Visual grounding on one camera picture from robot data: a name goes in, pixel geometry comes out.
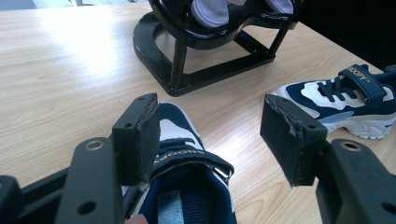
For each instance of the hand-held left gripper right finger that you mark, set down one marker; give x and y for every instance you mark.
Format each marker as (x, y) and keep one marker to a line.
(289, 140)

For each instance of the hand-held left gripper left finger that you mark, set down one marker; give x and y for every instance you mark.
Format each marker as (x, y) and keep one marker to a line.
(137, 140)

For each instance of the red and black shoe rack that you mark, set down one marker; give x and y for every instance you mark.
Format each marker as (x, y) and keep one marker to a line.
(177, 62)

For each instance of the pale pink shoe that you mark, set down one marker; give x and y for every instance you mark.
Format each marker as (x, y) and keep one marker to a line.
(208, 12)
(281, 4)

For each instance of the navy and white sneaker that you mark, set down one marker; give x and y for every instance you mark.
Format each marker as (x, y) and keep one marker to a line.
(190, 186)
(351, 102)

